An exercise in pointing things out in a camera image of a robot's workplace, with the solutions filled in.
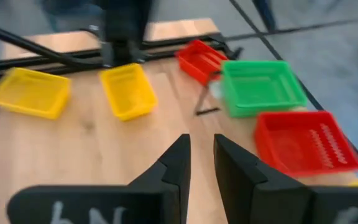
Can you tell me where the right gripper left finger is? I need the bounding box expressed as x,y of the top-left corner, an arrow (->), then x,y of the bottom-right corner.
128,133 -> 191,224

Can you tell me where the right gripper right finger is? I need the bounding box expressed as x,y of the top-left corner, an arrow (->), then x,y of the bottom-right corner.
213,133 -> 312,224

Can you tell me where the red plastic basket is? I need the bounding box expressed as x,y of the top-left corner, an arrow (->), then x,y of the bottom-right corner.
175,39 -> 229,86
253,110 -> 358,178

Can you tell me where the green plastic basket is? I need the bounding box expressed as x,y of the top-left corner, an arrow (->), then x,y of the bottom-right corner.
221,60 -> 309,119

